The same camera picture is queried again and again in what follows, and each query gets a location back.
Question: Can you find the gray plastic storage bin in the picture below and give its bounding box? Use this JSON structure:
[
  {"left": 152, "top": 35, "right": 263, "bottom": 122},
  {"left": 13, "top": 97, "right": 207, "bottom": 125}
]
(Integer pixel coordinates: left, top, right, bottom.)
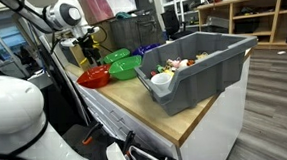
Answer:
[{"left": 132, "top": 27, "right": 264, "bottom": 119}]

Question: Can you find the blue plastic bowl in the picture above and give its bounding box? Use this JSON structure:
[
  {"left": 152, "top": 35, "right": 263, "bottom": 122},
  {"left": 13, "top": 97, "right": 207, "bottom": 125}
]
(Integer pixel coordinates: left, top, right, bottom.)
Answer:
[{"left": 130, "top": 43, "right": 163, "bottom": 58}]

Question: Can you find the white plastic bracket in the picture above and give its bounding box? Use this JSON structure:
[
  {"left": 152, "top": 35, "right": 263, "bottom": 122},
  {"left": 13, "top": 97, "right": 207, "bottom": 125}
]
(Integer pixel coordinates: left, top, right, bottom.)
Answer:
[{"left": 105, "top": 138, "right": 169, "bottom": 160}]

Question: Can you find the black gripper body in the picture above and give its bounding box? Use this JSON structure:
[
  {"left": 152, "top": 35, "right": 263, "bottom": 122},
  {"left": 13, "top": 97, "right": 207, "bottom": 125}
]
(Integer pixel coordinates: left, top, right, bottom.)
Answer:
[{"left": 77, "top": 33, "right": 99, "bottom": 58}]

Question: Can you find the white paper cup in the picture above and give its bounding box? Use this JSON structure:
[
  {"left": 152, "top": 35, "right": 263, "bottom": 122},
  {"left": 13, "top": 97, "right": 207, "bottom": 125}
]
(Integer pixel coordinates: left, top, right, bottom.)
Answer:
[{"left": 149, "top": 71, "right": 174, "bottom": 93}]

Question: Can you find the white drawer cabinet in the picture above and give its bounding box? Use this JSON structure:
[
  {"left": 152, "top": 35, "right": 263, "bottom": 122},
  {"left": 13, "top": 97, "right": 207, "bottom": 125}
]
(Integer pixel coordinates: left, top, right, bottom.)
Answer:
[{"left": 65, "top": 54, "right": 259, "bottom": 160}]

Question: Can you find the teal cloth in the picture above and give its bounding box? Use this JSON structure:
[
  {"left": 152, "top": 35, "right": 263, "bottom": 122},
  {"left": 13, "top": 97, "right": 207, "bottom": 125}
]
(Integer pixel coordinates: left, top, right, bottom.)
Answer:
[{"left": 114, "top": 11, "right": 133, "bottom": 21}]

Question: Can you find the gray fabric basket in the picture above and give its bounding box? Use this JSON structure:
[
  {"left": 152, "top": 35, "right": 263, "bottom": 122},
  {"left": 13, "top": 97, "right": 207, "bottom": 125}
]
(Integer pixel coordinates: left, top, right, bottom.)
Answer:
[{"left": 108, "top": 11, "right": 168, "bottom": 55}]

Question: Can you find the red translucent sheet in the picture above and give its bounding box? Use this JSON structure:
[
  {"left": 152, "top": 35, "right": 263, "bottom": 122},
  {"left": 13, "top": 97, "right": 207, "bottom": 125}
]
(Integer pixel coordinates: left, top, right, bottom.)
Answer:
[{"left": 85, "top": 0, "right": 138, "bottom": 25}]

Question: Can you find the red plastic bowl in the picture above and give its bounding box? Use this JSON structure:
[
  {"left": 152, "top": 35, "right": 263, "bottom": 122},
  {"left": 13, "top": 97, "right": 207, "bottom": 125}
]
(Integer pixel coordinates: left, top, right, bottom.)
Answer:
[{"left": 76, "top": 63, "right": 114, "bottom": 91}]

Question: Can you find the beige toy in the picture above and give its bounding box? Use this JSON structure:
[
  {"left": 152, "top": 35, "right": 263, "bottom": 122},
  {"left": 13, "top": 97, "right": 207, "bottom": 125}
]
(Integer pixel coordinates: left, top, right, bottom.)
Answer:
[{"left": 195, "top": 51, "right": 210, "bottom": 62}]

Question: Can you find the black office chair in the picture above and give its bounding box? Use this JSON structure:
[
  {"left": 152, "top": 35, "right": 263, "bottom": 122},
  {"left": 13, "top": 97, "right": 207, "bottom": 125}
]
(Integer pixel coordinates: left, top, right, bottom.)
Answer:
[{"left": 160, "top": 8, "right": 196, "bottom": 42}]

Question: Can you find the white shelf unit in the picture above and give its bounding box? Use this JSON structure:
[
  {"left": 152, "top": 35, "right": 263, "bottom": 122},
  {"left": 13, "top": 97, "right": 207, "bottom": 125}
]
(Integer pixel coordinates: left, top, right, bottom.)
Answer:
[{"left": 158, "top": 0, "right": 205, "bottom": 27}]

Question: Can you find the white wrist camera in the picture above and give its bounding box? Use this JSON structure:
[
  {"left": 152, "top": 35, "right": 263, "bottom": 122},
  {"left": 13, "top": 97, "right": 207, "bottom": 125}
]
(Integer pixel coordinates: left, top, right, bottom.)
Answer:
[{"left": 60, "top": 37, "right": 80, "bottom": 49}]

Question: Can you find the green plastic bowl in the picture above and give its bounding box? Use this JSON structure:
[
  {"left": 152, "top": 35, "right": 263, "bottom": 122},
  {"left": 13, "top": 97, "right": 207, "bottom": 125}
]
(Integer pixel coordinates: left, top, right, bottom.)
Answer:
[
  {"left": 102, "top": 47, "right": 132, "bottom": 66},
  {"left": 107, "top": 54, "right": 144, "bottom": 82}
]

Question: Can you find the pink toy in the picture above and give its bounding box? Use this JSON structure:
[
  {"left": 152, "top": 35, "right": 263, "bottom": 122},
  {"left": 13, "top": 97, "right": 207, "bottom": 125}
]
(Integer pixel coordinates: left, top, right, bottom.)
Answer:
[{"left": 166, "top": 57, "right": 183, "bottom": 71}]

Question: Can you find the wooden box with black panel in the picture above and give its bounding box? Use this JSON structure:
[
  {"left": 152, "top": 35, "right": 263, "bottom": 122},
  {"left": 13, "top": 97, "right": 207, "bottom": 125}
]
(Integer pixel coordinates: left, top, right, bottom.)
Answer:
[{"left": 61, "top": 20, "right": 117, "bottom": 74}]

